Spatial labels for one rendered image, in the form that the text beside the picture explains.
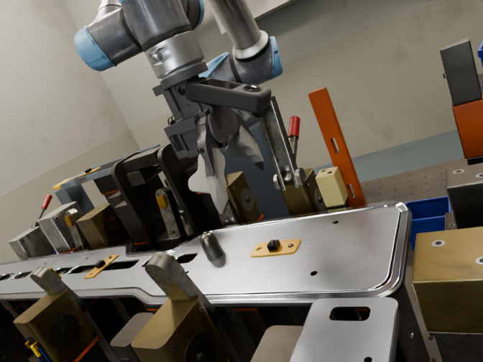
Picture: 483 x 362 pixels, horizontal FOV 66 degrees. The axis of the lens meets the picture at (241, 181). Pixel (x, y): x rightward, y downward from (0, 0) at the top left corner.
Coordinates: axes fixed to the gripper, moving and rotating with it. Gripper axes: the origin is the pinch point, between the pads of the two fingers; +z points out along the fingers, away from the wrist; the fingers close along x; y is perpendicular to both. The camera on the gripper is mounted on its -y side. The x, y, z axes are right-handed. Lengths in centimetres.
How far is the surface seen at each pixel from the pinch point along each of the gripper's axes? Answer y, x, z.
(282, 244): -1.2, -0.6, 10.9
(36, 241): 102, -17, 9
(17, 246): 105, -12, 7
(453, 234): -27.0, 10.1, 5.4
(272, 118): -0.6, -15.7, -6.4
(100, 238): 60, -12, 9
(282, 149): -0.4, -14.7, -0.6
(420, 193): -12, -70, 41
